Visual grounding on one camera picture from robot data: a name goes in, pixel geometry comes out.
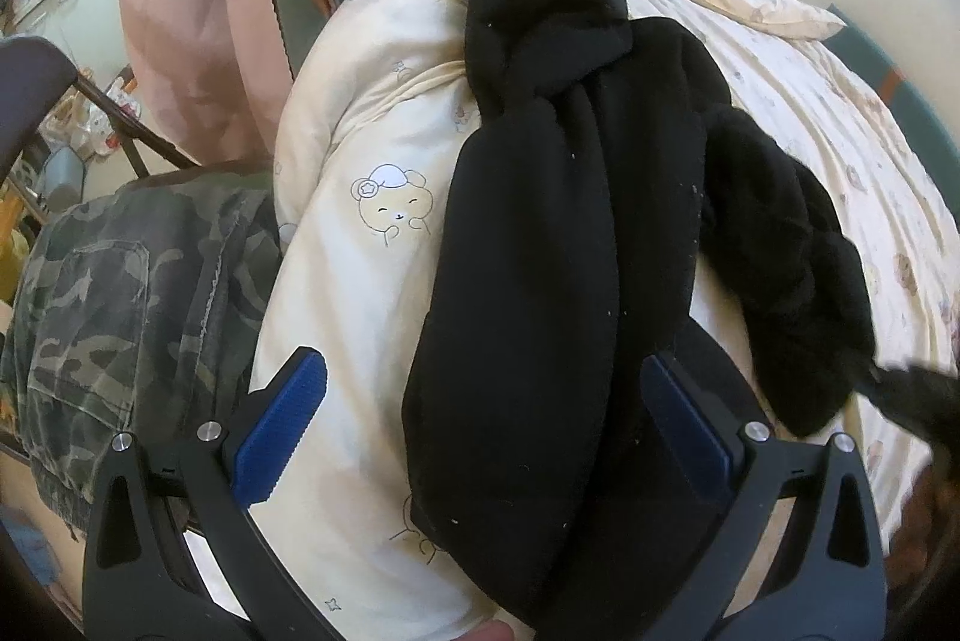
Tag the grey bin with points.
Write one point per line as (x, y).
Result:
(64, 176)

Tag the dark folding chair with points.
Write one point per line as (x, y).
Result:
(30, 86)

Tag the camouflage pants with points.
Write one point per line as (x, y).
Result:
(112, 311)

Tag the cream printed duvet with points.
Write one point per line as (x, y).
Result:
(375, 86)

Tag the black pants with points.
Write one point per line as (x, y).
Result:
(570, 236)

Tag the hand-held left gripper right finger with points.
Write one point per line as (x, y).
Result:
(686, 427)

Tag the teal bed sheet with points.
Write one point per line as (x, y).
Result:
(900, 79)

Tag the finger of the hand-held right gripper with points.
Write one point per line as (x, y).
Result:
(922, 401)

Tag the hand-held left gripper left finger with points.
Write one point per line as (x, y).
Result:
(281, 431)

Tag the red white plastic package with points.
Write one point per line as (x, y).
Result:
(120, 109)

